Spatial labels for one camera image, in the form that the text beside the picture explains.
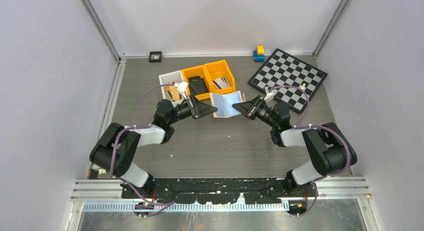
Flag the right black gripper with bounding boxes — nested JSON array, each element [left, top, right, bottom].
[[232, 95, 278, 129]]

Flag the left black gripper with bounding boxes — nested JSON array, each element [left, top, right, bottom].
[[167, 93, 217, 125]]

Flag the beige leather card holder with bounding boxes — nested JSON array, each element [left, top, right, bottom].
[[209, 91, 243, 118]]

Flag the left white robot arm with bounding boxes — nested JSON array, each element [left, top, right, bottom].
[[89, 94, 218, 198]]

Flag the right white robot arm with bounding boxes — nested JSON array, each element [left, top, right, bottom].
[[232, 96, 358, 196]]

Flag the black cards in orange bin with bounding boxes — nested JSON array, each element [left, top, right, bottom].
[[188, 76, 209, 95]]

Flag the white striped card in bin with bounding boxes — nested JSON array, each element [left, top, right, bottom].
[[212, 77, 230, 90]]

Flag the gold cards in white bin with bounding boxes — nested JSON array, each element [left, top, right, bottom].
[[165, 86, 183, 102]]

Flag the right orange plastic bin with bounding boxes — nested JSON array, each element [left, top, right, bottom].
[[203, 59, 236, 95]]

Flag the orange plastic bin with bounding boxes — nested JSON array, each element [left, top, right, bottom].
[[182, 65, 213, 101], [203, 59, 236, 95]]

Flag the middle orange plastic bin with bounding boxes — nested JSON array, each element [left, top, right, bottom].
[[182, 65, 213, 101]]

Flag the white plastic bin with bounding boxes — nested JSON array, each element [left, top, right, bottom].
[[158, 70, 184, 106]]

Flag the black white chessboard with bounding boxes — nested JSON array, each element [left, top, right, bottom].
[[247, 48, 328, 114]]

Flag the blue yellow toy car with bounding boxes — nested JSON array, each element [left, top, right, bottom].
[[252, 45, 265, 62]]

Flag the small black square box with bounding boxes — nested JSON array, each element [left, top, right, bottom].
[[148, 51, 163, 63]]

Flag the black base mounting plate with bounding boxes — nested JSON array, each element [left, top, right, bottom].
[[121, 177, 315, 205]]

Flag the small beige chess piece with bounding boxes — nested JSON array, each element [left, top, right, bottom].
[[98, 169, 108, 175]]

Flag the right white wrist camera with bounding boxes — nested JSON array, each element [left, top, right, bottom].
[[264, 86, 274, 103]]

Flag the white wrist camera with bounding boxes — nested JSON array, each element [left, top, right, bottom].
[[173, 80, 189, 99], [264, 86, 274, 103]]

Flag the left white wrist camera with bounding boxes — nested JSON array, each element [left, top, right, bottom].
[[173, 80, 189, 99]]

